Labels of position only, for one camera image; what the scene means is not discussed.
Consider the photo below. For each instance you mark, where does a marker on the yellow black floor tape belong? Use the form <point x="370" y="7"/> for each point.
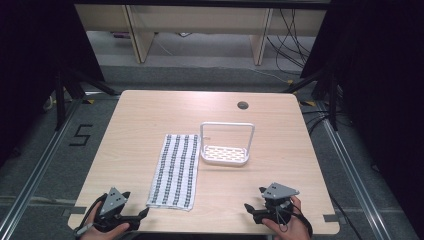
<point x="308" y="103"/>
<point x="88" y="101"/>

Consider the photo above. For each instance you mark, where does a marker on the black tape floor number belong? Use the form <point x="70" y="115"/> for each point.
<point x="81" y="135"/>

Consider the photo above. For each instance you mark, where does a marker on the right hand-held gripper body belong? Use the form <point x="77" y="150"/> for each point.
<point x="279" y="191"/>

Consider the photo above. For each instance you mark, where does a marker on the black metal stand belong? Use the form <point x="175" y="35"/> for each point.
<point x="66" y="90"/>
<point x="328" y="90"/>

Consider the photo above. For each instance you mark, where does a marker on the aluminium floor rail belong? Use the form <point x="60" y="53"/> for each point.
<point x="355" y="173"/>
<point x="36" y="173"/>

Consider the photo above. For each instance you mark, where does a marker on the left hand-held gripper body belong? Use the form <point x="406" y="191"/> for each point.
<point x="112" y="200"/>

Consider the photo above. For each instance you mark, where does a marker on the person's right hand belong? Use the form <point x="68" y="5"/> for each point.
<point x="295" y="230"/>

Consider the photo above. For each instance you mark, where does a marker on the black and white checked towel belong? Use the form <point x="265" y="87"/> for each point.
<point x="175" y="170"/>

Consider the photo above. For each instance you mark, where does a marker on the black curtain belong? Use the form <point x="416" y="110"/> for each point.
<point x="33" y="50"/>
<point x="380" y="83"/>

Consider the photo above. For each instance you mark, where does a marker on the person's left hand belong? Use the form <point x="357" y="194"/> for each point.
<point x="100" y="234"/>

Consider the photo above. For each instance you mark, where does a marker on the beige wooden shelf unit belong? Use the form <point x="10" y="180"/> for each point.
<point x="200" y="20"/>

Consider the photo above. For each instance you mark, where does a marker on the white towel rack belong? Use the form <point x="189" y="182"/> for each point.
<point x="225" y="156"/>

